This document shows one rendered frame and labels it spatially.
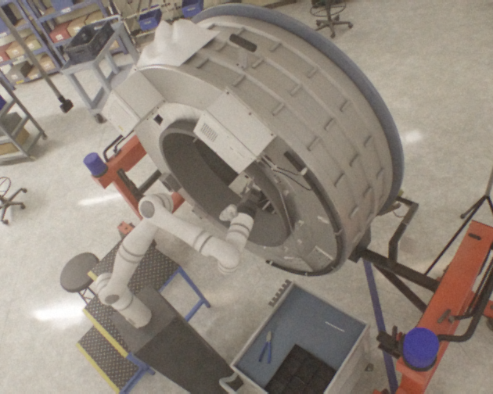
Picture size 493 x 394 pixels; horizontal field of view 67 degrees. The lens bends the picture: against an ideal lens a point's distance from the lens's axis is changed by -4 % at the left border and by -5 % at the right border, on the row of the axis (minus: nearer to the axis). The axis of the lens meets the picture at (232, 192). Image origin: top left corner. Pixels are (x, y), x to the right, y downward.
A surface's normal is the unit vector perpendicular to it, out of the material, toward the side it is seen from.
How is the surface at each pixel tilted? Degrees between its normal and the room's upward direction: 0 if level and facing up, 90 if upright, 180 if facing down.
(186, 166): 80
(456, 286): 0
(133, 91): 55
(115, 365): 0
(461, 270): 0
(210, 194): 46
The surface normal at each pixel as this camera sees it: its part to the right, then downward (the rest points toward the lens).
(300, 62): 0.14, -0.36
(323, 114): 0.36, -0.16
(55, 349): -0.29, -0.64
